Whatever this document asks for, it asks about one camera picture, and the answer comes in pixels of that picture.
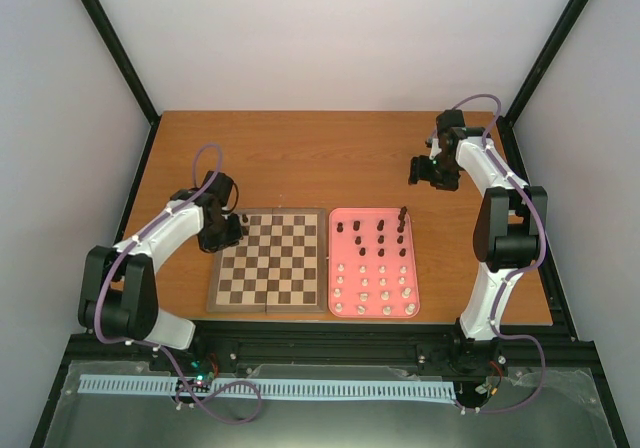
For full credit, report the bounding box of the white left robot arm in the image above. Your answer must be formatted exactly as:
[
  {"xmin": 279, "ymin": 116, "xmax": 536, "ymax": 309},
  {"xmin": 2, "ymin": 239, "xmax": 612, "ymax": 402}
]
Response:
[{"xmin": 78, "ymin": 171, "xmax": 243, "ymax": 371}]

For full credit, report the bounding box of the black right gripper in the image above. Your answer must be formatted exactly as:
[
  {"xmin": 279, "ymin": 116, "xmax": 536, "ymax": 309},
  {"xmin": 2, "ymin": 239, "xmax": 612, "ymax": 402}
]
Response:
[{"xmin": 408, "ymin": 154, "xmax": 460, "ymax": 192}]

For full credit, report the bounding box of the wooden chess board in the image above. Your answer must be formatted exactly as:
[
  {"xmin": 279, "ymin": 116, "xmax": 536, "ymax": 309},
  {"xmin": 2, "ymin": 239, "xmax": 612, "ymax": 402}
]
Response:
[{"xmin": 207, "ymin": 208, "xmax": 328, "ymax": 315}]

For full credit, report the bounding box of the light blue cable duct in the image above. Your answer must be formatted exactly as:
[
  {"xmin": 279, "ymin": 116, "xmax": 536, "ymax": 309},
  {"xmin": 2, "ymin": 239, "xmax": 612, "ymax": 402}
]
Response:
[{"xmin": 77, "ymin": 374, "xmax": 456, "ymax": 404}]

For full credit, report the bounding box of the pink plastic tray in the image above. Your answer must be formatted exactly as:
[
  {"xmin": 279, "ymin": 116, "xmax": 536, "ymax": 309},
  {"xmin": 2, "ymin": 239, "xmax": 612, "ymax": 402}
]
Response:
[{"xmin": 328, "ymin": 208, "xmax": 420, "ymax": 320}]

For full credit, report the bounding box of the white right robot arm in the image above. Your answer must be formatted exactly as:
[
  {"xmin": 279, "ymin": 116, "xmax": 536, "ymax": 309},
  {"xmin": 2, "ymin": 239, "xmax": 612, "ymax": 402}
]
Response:
[{"xmin": 408, "ymin": 108, "xmax": 547, "ymax": 375}]

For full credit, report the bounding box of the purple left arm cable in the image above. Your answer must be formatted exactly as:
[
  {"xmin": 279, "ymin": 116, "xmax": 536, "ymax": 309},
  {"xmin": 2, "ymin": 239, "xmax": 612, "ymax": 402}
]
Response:
[{"xmin": 93, "ymin": 142, "xmax": 263, "ymax": 425}]

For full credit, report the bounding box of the black aluminium frame rail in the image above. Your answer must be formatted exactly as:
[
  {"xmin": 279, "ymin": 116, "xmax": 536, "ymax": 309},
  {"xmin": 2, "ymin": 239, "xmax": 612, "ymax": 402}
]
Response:
[{"xmin": 29, "ymin": 317, "xmax": 631, "ymax": 448}]

